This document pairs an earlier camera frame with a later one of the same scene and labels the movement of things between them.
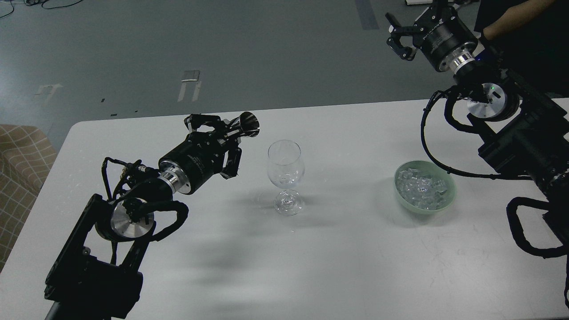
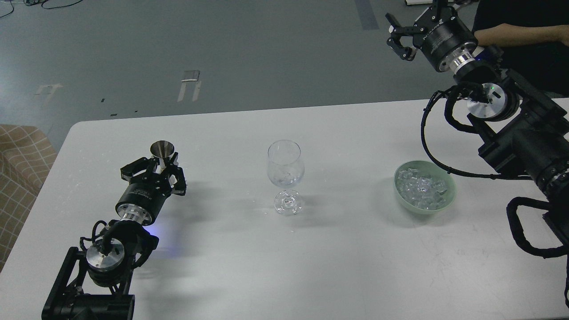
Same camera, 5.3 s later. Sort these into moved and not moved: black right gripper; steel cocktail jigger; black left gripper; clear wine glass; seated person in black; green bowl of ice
Moved: steel cocktail jigger; black left gripper
Not moved: green bowl of ice; black right gripper; seated person in black; clear wine glass
